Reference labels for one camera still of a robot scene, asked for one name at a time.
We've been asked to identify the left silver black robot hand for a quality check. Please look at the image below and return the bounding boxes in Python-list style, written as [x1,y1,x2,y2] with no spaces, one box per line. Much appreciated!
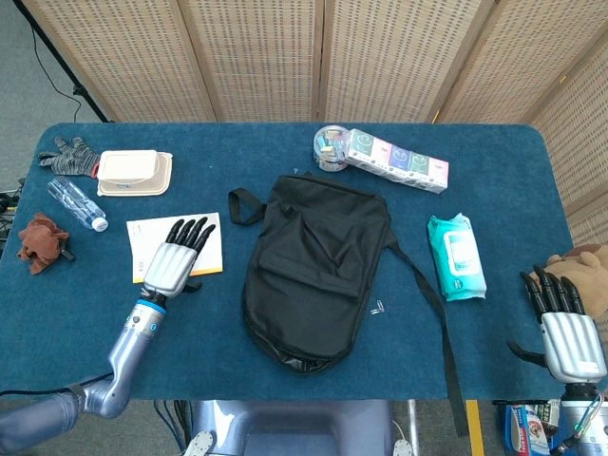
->
[141,217,218,299]

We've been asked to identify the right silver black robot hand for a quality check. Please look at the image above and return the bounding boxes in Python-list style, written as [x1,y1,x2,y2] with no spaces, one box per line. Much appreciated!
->
[506,264,608,384]

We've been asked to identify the white and yellow booklet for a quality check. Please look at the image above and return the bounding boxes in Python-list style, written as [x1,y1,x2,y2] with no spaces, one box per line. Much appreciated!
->
[125,212,224,285]

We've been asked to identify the black backpack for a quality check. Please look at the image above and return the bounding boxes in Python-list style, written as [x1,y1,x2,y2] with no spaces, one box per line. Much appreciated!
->
[227,173,469,438]

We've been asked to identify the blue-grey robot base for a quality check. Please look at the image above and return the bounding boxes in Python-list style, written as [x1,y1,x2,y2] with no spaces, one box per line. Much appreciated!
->
[189,398,395,456]

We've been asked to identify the blue carpet table cover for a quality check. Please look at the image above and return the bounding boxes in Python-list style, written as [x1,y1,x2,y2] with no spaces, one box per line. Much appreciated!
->
[0,122,576,403]

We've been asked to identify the brown plush bear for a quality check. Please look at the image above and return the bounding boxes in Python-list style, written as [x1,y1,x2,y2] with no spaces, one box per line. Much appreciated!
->
[541,243,608,318]

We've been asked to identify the cream plastic food container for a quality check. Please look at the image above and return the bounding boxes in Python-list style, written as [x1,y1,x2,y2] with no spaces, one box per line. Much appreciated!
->
[96,149,174,198]

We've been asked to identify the clear plastic water bottle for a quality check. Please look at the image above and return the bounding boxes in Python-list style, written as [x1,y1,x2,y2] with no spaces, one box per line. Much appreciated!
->
[47,176,108,233]

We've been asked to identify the yellow floor tape strip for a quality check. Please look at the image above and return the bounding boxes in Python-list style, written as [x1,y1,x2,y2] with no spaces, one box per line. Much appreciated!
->
[465,399,485,456]

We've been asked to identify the small brown cloth toy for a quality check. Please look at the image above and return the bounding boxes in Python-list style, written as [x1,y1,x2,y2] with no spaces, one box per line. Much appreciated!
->
[17,212,71,276]

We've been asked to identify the teal wet wipes pack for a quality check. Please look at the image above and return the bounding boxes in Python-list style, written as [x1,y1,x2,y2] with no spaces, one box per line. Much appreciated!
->
[427,212,488,303]

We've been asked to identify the grey knit work glove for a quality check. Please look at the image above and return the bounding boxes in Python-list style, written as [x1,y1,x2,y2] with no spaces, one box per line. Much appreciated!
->
[37,136,102,178]

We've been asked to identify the clear round jar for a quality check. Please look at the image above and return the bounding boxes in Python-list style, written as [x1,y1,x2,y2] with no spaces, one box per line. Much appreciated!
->
[313,123,355,172]

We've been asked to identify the wooden woven folding screen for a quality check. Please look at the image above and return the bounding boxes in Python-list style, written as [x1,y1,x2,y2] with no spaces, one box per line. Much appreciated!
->
[21,0,608,343]

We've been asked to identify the black tripod leg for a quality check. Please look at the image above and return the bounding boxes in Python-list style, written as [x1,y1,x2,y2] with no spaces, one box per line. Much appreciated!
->
[11,0,116,124]

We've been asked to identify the colourful tissue multipack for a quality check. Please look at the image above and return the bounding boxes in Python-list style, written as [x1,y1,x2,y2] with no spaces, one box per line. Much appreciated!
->
[342,127,450,195]

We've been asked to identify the black cables under table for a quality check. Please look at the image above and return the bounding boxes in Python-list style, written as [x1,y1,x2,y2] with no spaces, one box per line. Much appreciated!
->
[152,399,191,452]

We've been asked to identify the black floor cables bundle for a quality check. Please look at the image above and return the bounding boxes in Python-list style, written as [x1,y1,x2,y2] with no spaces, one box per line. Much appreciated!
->
[0,178,25,238]

